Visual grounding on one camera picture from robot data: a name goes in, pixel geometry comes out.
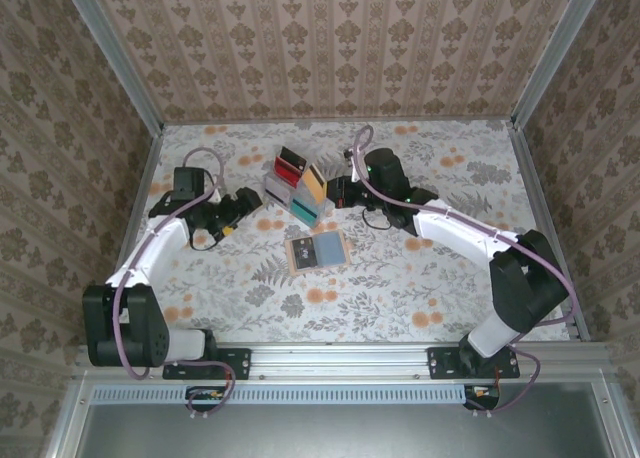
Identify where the light blue card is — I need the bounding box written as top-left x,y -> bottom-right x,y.
316,232 -> 347,267

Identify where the thin black looped cable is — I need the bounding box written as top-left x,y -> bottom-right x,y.
362,207 -> 396,232
189,230 -> 221,252

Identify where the black connector board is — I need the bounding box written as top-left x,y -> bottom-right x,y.
462,385 -> 501,412
184,385 -> 234,413

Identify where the grey metal panel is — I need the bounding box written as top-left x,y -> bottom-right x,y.
74,402 -> 619,458

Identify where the clear acrylic card organizer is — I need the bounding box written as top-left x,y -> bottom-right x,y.
263,150 -> 332,229

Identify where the floral patterned table mat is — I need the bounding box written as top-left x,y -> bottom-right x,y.
107,120 -> 574,344

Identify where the aluminium frame bar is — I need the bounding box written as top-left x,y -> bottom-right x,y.
44,372 -> 94,458
592,372 -> 640,458

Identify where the aluminium mounting beam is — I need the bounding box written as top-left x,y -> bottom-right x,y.
74,341 -> 612,380

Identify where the yellow card dark stripe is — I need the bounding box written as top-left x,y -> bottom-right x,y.
301,164 -> 328,200

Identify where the red card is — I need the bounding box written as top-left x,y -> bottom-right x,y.
273,157 -> 302,187

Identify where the aluminium rail thin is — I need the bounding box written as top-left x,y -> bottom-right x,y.
160,119 -> 516,128

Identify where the teal card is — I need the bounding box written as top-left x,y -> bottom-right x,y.
291,200 -> 320,228

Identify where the white slotted cable duct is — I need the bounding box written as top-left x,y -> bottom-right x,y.
92,383 -> 501,405

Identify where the aluminium frame post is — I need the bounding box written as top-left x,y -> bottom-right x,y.
510,0 -> 609,132
58,0 -> 165,132

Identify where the aluminium side rail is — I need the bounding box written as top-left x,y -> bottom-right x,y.
509,120 -> 592,343
93,125 -> 165,344

